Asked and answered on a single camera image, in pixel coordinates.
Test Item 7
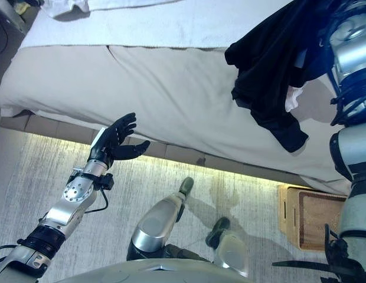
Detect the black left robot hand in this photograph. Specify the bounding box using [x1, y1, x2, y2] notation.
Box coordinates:
[82, 112, 151, 176]

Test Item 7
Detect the black garment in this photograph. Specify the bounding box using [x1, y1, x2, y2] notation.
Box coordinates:
[224, 0, 343, 153]

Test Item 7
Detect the white garment with blue label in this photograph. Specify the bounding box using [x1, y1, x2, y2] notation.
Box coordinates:
[285, 85, 304, 113]

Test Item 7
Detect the beige bed runner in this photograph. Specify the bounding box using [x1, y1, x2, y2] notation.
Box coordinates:
[0, 44, 354, 195]

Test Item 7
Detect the large bed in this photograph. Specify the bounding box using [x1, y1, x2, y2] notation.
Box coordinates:
[0, 0, 354, 195]

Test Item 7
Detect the brown woven basket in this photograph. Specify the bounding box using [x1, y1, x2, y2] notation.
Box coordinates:
[277, 184, 349, 253]

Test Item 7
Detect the grey striped rug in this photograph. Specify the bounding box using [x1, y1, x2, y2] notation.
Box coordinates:
[0, 129, 366, 283]

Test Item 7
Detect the silver left robot leg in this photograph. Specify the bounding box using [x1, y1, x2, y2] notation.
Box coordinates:
[126, 176, 195, 262]

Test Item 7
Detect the silver robot leg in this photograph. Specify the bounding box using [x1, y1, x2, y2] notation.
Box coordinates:
[126, 176, 195, 262]
[205, 216, 250, 278]

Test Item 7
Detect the white duvet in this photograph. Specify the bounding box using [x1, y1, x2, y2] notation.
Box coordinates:
[20, 0, 296, 50]

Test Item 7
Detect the grey robot torso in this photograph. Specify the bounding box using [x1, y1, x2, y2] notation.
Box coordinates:
[57, 259, 278, 283]

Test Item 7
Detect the silver right robot leg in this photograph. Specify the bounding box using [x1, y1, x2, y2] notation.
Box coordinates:
[205, 216, 250, 278]

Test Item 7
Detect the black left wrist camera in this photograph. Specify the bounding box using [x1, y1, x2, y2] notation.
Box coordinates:
[99, 173, 115, 191]

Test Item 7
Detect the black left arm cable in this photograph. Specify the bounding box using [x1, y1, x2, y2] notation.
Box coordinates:
[85, 188, 110, 213]

